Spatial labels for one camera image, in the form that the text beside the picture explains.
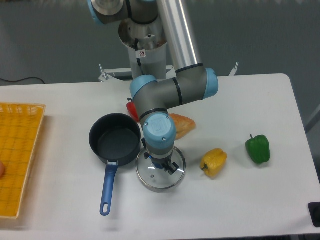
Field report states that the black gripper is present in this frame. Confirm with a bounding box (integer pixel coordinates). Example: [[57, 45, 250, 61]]
[[141, 138, 180, 175]]

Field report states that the glass pot lid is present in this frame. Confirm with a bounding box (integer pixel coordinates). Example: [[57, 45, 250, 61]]
[[135, 147, 186, 192]]

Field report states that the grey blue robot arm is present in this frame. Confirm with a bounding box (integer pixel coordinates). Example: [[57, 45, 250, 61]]
[[88, 0, 219, 174]]

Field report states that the yellow bell pepper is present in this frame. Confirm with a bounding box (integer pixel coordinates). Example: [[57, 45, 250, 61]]
[[199, 148, 228, 178]]

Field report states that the orange bread pastry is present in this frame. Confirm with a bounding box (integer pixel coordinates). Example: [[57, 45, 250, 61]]
[[169, 113, 196, 140]]

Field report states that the red bell pepper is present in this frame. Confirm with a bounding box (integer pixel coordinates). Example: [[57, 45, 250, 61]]
[[126, 97, 140, 123]]

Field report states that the green bell pepper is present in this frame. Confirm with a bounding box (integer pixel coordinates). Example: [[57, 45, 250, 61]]
[[245, 134, 271, 165]]

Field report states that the black corner object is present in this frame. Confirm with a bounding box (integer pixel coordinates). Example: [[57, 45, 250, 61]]
[[308, 202, 320, 228]]

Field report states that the yellow woven basket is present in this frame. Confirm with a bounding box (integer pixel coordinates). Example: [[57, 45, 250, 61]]
[[0, 102, 46, 219]]

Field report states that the dark pot blue handle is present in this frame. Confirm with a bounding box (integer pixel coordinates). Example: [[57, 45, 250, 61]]
[[89, 113, 141, 216]]

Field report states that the white left bracket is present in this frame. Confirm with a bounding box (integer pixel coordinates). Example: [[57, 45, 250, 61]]
[[98, 64, 133, 82]]

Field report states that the white bracket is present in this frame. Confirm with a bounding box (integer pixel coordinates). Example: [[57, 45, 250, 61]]
[[229, 61, 239, 77], [98, 64, 133, 82]]

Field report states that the white right bracket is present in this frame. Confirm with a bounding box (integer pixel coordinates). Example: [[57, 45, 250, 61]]
[[229, 61, 239, 77]]

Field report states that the black floor cable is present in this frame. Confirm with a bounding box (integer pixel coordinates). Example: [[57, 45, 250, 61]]
[[0, 77, 46, 85]]

